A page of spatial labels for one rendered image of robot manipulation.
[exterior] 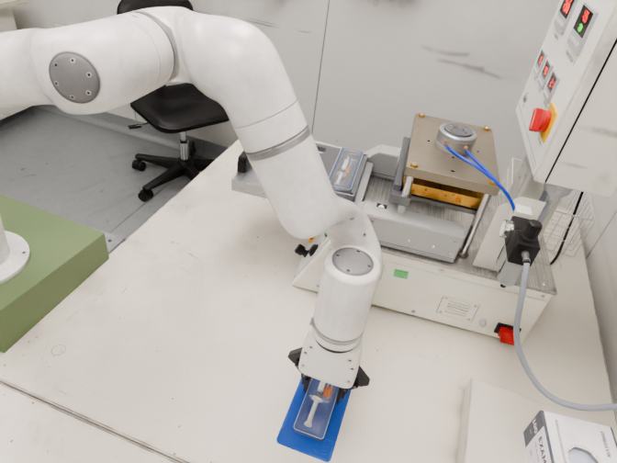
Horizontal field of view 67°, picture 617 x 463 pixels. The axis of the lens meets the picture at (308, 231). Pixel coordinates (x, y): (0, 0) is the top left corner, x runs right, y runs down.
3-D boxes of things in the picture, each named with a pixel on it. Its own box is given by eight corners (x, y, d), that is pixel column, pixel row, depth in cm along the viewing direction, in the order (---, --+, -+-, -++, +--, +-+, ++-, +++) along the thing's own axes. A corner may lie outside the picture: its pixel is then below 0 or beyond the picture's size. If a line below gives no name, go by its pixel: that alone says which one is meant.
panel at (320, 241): (321, 211, 136) (358, 167, 125) (293, 279, 113) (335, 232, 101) (316, 208, 136) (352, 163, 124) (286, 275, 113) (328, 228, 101)
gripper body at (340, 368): (300, 336, 75) (294, 377, 82) (362, 356, 73) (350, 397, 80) (315, 304, 81) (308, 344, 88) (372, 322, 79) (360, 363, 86)
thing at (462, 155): (505, 168, 113) (526, 118, 105) (518, 245, 89) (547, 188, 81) (406, 147, 116) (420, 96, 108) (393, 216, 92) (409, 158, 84)
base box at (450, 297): (507, 254, 131) (532, 204, 121) (521, 360, 102) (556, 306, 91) (322, 209, 138) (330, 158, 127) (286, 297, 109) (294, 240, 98)
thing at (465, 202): (477, 169, 112) (491, 132, 106) (481, 220, 94) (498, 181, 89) (406, 152, 114) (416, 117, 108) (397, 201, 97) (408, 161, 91)
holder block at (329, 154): (366, 163, 118) (368, 153, 116) (352, 205, 102) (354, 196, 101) (303, 149, 120) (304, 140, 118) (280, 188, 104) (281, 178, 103)
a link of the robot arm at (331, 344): (304, 330, 74) (302, 343, 75) (358, 348, 72) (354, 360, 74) (319, 295, 80) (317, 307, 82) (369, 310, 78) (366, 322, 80)
